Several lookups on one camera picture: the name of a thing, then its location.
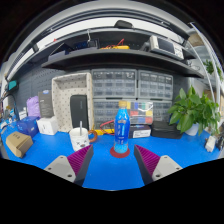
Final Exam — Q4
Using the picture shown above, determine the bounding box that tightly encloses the clear organizer with coloured parts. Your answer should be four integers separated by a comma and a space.
125, 100, 154, 126

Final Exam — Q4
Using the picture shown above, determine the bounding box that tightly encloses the black tool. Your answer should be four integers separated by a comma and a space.
215, 131, 224, 151

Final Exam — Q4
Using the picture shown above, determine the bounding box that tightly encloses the black case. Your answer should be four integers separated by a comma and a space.
150, 120, 183, 140

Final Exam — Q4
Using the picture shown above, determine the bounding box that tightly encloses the purple bag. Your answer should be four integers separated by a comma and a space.
26, 95, 42, 118

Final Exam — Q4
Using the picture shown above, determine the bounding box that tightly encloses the beige dotted tray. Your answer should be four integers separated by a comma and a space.
51, 72, 94, 133

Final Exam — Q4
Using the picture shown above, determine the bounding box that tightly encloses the white mug, brown handle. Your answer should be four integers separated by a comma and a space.
69, 127, 98, 152

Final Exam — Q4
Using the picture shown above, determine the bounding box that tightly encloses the grey small-parts drawer cabinet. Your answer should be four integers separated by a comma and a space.
152, 100, 173, 123
137, 69, 174, 101
90, 68, 138, 99
93, 99, 120, 129

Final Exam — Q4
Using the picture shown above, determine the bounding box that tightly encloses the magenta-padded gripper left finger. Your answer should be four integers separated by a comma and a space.
43, 144, 95, 186

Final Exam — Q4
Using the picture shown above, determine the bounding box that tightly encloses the brown cardboard box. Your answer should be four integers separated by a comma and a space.
5, 131, 34, 159

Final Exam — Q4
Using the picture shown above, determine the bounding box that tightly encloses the teal lamp head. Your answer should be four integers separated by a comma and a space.
7, 80, 18, 92

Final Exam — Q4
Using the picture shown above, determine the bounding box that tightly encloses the white shelf unit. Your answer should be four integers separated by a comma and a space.
186, 21, 224, 134

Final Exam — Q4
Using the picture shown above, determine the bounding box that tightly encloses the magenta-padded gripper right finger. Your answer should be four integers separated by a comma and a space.
133, 144, 184, 186

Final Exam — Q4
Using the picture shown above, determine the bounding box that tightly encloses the black shelf unit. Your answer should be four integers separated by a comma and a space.
6, 13, 204, 79

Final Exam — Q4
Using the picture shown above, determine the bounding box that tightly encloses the yellow multimeter with red leads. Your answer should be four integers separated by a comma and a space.
94, 119, 117, 136

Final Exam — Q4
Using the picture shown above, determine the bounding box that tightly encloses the green potted plant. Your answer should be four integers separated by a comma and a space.
166, 85, 222, 136

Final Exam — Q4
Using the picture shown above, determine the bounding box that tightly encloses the blue drink bottle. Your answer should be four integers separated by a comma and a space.
113, 100, 131, 154

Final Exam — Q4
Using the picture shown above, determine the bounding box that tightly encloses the white power adapter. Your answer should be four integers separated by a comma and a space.
204, 134, 218, 154

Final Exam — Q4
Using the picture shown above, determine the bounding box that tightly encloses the blue box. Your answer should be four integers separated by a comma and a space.
16, 115, 41, 135

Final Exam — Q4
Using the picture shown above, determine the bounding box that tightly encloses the black box with white label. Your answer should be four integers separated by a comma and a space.
128, 124, 152, 139

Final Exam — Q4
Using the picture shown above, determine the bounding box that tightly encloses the flat round red coaster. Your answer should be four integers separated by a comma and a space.
109, 146, 131, 159

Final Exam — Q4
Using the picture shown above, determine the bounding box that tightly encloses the black rectangular device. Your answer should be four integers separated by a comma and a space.
69, 94, 90, 131

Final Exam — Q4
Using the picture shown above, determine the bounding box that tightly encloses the dark grey flat box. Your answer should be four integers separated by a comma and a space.
37, 89, 54, 118

